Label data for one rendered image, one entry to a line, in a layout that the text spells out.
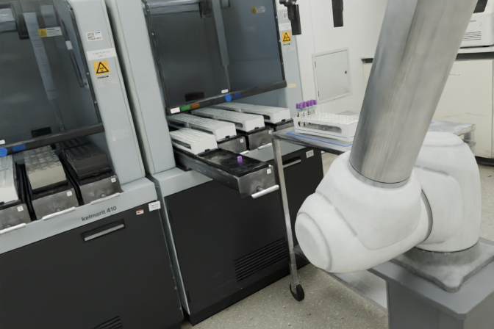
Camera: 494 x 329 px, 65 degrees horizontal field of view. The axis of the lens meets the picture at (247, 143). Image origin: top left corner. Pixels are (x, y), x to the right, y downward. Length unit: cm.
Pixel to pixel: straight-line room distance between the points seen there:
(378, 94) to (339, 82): 313
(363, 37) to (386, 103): 337
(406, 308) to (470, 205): 27
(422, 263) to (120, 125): 114
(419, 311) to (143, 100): 117
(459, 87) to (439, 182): 262
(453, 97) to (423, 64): 289
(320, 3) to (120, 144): 245
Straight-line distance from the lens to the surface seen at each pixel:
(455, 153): 81
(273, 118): 180
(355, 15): 385
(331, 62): 362
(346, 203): 64
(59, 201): 149
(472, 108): 336
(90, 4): 156
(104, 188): 150
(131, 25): 158
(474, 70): 330
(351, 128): 137
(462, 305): 84
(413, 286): 87
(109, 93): 154
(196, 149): 150
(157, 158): 162
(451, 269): 88
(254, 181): 123
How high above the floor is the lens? 121
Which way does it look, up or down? 15 degrees down
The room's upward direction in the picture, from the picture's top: 9 degrees counter-clockwise
